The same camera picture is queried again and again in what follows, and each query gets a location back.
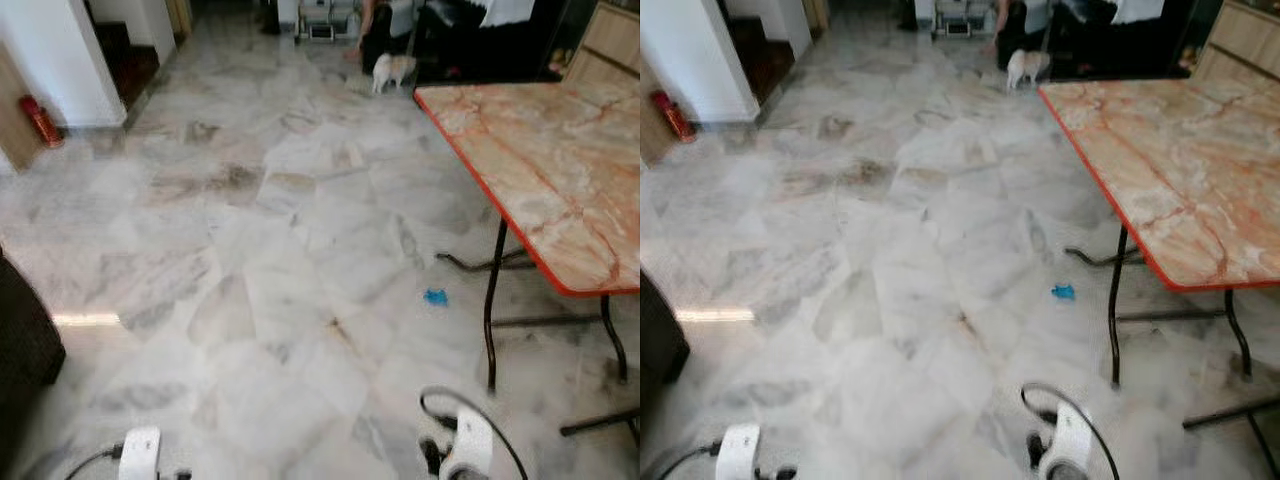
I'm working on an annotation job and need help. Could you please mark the grey-brown two-seat sofa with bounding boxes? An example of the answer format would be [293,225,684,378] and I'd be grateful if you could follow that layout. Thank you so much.
[640,270,692,426]
[0,245,67,476]

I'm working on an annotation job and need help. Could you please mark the red fire extinguisher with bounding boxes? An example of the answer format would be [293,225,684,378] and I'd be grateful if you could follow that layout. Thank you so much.
[650,90,698,144]
[18,95,65,150]

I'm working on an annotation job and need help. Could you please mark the cream dog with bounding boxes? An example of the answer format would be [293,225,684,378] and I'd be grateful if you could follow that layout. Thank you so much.
[1005,48,1052,93]
[371,53,418,97]

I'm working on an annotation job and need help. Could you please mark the black cabinet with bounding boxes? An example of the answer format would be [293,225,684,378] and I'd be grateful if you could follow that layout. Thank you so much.
[412,0,599,84]
[1045,0,1226,81]

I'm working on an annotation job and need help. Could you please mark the crouching person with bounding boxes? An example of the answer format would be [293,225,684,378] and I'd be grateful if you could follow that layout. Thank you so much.
[985,0,1053,69]
[345,0,416,73]

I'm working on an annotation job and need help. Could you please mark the dark wooden staircase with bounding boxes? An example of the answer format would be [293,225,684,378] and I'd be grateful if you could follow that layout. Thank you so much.
[725,0,801,101]
[88,0,161,111]

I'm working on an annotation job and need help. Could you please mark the metal trolley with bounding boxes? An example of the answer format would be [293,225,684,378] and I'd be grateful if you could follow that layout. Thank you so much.
[295,0,363,44]
[932,0,996,41]

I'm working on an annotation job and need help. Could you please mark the white cloth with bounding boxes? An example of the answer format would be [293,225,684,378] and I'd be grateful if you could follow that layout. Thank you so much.
[1112,0,1166,26]
[482,0,541,29]

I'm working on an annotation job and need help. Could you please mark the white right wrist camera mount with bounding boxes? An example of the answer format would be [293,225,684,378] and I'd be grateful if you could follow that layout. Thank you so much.
[1038,402,1094,480]
[440,404,495,480]

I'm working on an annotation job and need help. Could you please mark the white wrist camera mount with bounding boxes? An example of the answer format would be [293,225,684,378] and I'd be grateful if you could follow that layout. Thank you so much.
[716,423,764,480]
[1038,402,1094,480]
[117,427,163,480]
[440,404,495,480]

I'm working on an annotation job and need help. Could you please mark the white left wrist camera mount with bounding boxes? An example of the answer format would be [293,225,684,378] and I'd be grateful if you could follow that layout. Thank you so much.
[117,427,163,480]
[716,423,764,480]

